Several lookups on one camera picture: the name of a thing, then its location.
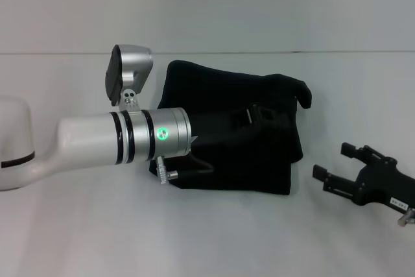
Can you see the silver round plug connector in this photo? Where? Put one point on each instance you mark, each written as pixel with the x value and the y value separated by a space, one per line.
pixel 407 217

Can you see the black shirt with FREE print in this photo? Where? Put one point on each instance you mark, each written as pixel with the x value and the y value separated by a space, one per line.
pixel 269 95

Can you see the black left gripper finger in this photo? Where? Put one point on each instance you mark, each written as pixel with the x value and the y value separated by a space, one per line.
pixel 259 116

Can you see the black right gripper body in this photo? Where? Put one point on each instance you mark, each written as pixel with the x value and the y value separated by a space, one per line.
pixel 386 186

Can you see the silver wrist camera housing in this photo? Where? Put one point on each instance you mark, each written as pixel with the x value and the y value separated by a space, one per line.
pixel 129 69

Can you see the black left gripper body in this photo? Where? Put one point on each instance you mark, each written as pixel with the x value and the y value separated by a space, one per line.
pixel 214 131

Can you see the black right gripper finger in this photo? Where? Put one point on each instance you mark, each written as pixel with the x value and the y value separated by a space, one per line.
pixel 337 181
pixel 363 153

